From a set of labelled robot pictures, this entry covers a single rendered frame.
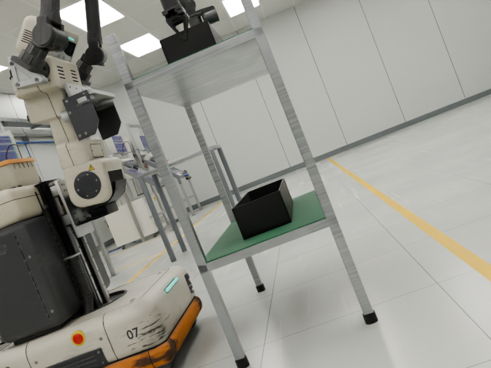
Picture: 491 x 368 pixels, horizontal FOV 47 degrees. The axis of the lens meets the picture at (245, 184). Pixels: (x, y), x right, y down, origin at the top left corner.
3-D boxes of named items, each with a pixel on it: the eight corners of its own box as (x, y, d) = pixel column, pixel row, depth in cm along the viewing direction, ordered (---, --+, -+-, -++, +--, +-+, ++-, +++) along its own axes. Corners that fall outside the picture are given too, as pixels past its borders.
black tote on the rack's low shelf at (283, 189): (256, 216, 244) (246, 192, 243) (293, 201, 242) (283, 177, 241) (243, 240, 187) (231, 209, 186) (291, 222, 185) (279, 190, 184)
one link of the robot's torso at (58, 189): (66, 242, 214) (40, 182, 212) (92, 230, 242) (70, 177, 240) (128, 217, 210) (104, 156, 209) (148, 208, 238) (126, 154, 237)
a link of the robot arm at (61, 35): (37, 50, 198) (28, 45, 193) (51, 24, 197) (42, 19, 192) (56, 62, 196) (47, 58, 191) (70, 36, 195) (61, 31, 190)
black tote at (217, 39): (202, 87, 240) (191, 63, 240) (238, 72, 238) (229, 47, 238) (171, 73, 183) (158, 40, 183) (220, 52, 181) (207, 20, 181)
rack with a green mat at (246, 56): (350, 257, 258) (262, 32, 254) (378, 321, 168) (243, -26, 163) (258, 290, 264) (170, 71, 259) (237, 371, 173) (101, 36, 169)
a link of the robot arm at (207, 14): (183, 5, 240) (183, 2, 232) (208, -5, 240) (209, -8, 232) (194, 31, 243) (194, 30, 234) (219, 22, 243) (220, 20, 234)
